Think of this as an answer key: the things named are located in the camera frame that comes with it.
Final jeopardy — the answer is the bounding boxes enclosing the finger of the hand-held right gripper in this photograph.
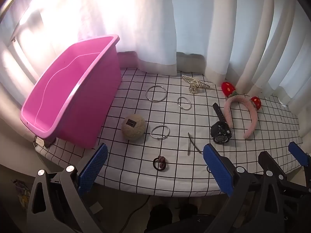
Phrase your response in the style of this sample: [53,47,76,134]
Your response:
[288,141,311,169]
[258,151,292,187]

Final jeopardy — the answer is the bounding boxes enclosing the large silver bangle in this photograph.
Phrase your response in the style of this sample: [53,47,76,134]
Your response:
[146,85,167,102]

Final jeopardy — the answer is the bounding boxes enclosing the white black-checked tablecloth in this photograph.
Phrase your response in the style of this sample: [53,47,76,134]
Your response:
[36,68,302,197]

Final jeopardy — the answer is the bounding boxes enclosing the thin metal hair clip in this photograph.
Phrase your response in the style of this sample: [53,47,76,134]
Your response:
[187,132,203,155]

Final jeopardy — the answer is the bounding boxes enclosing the small silver ring bangle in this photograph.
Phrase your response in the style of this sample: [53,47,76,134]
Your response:
[177,97,191,110]

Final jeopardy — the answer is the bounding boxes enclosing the white sheer curtain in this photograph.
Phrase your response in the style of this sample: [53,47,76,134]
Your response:
[0,0,178,107]

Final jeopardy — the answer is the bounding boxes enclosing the pearl hair claw clip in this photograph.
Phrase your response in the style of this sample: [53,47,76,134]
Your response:
[181,75,211,95]

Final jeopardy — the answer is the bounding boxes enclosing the pink plastic tub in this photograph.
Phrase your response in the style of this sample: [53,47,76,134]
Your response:
[20,34,122,149]

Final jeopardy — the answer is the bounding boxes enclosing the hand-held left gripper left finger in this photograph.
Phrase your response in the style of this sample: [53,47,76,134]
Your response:
[26,143,108,233]

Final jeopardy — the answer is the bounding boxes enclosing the black and pink hair tie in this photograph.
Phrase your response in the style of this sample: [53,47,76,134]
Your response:
[153,156,168,171]

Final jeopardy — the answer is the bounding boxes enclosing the black wrist watch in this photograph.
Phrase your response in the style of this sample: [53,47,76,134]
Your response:
[210,103,232,144]

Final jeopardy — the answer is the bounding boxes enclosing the beige round fuzzy pouch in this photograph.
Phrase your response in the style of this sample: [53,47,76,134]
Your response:
[121,114,147,140]

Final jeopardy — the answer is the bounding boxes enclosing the thick white pleated curtain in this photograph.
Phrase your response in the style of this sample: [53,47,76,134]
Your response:
[170,0,311,136]

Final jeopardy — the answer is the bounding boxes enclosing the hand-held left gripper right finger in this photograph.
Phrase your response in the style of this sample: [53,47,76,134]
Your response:
[203,143,289,233]

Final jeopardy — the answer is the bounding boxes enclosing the pink strawberry headband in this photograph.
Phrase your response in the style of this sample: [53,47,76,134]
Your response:
[221,82,262,139]

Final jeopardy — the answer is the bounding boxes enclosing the grey cable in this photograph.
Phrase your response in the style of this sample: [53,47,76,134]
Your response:
[126,195,151,226]

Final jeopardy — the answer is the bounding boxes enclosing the yellow patterned cloth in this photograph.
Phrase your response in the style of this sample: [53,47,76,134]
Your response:
[13,179,31,210]

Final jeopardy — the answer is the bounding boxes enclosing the thin silver open bracelet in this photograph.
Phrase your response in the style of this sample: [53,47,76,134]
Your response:
[150,125,170,140]

